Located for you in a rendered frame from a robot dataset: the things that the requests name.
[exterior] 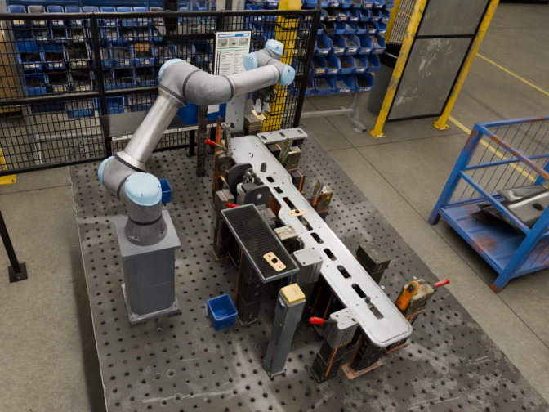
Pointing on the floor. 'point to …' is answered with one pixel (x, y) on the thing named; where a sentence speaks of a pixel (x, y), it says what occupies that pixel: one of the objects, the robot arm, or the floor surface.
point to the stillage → (501, 211)
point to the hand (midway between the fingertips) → (259, 110)
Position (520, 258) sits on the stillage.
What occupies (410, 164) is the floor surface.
